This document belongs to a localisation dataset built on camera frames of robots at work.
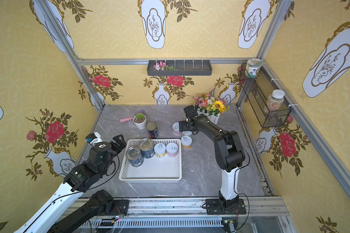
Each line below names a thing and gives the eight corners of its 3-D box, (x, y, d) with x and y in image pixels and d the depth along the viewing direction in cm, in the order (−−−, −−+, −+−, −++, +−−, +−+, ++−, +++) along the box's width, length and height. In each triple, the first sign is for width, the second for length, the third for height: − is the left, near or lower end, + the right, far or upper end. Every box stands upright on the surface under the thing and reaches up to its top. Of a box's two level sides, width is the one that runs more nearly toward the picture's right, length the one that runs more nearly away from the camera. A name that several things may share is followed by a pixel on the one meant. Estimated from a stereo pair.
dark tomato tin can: (147, 139, 103) (145, 131, 95) (148, 130, 108) (146, 122, 100) (157, 139, 103) (156, 131, 95) (158, 130, 108) (157, 122, 100)
